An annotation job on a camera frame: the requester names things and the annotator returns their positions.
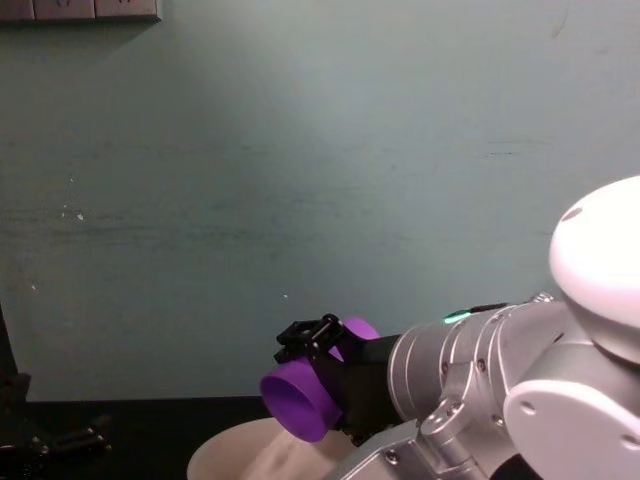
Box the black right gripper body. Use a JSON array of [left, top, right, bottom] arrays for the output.
[[313, 333, 417, 442]]

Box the purple plastic cup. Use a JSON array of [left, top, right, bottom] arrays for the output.
[[258, 316, 384, 444]]

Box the black table cloth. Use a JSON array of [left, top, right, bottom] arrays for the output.
[[0, 394, 281, 480]]

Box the white bowl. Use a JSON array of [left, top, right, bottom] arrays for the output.
[[186, 418, 352, 480]]

